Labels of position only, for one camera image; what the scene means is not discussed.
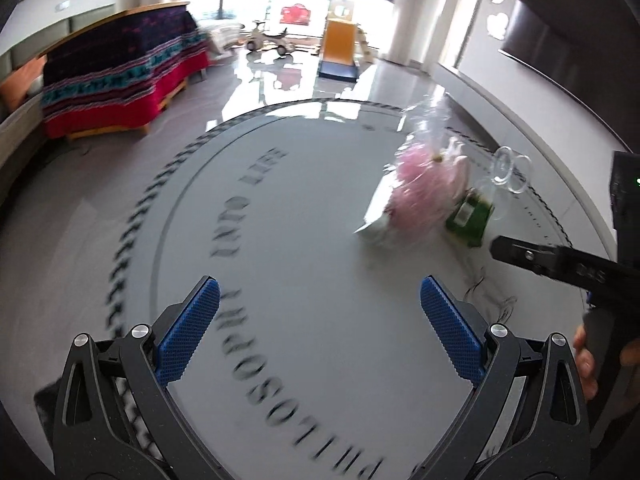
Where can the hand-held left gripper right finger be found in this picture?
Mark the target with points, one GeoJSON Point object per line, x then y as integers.
{"type": "Point", "coordinates": [452, 325]}

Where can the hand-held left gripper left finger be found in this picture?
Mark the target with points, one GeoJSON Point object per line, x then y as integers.
{"type": "Point", "coordinates": [190, 320]}

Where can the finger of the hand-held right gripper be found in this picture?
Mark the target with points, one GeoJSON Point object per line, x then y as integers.
{"type": "Point", "coordinates": [530, 256]}

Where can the green packet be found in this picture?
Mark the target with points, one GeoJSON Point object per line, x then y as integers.
{"type": "Point", "coordinates": [467, 217]}

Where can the clear plastic cup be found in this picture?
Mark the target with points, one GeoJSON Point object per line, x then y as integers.
{"type": "Point", "coordinates": [510, 172]}

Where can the white plastic bag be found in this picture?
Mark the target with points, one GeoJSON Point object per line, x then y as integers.
{"type": "Point", "coordinates": [375, 230]}

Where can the pink item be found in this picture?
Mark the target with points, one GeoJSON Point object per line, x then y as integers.
{"type": "Point", "coordinates": [425, 185]}

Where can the person's right hand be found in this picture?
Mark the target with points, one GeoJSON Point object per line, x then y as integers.
{"type": "Point", "coordinates": [584, 360]}

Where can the wooden table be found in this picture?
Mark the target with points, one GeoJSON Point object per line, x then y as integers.
{"type": "Point", "coordinates": [170, 99]}

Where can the black television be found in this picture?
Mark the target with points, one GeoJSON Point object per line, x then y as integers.
{"type": "Point", "coordinates": [575, 35]}

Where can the white floor mattress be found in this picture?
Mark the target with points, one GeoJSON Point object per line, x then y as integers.
{"type": "Point", "coordinates": [225, 40]}

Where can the orange toy slide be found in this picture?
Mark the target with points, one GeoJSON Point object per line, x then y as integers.
{"type": "Point", "coordinates": [340, 40]}

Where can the orange cushion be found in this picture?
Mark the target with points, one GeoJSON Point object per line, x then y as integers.
{"type": "Point", "coordinates": [22, 82]}

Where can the white ride-on toy plane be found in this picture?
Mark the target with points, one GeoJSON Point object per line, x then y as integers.
{"type": "Point", "coordinates": [280, 42]}

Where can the green sofa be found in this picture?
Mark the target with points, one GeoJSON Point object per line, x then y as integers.
{"type": "Point", "coordinates": [20, 40]}

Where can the white swing arch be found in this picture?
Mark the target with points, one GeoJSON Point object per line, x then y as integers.
{"type": "Point", "coordinates": [276, 0]}

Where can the white wall ornament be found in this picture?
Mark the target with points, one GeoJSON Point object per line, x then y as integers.
{"type": "Point", "coordinates": [496, 24]}

